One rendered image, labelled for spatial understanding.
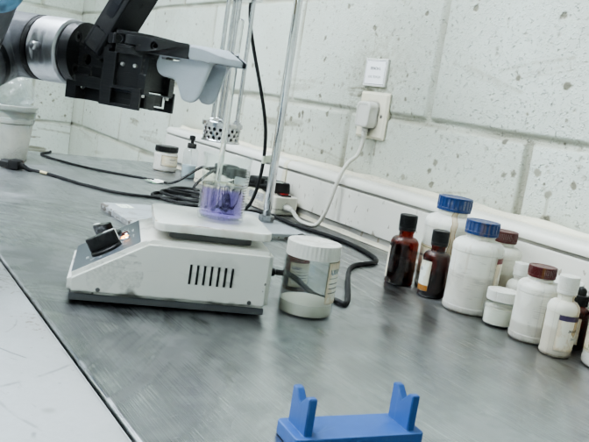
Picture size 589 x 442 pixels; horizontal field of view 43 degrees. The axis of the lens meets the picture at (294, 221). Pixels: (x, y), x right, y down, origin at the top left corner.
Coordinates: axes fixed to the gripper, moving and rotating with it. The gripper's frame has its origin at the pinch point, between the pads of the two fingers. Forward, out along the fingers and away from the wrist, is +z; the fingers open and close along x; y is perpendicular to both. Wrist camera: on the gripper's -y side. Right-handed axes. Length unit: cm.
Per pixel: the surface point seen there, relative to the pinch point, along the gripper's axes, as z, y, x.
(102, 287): -4.4, 24.1, 12.0
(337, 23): -16, -13, -73
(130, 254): -2.6, 20.6, 10.7
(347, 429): 25.2, 24.7, 24.2
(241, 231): 5.7, 17.2, 4.1
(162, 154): -65, 22, -94
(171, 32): -87, -11, -125
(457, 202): 20.9, 13.2, -29.7
